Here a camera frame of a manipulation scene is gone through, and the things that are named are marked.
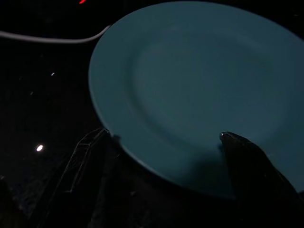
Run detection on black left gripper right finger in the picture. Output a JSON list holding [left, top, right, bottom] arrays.
[[219, 131, 304, 228]]

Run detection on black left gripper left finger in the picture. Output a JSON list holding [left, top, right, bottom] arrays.
[[45, 127, 112, 228]]

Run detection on blue round plate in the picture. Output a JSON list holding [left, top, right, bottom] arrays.
[[88, 1, 304, 200]]

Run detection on thin white cable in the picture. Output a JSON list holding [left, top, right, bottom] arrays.
[[0, 25, 111, 44]]

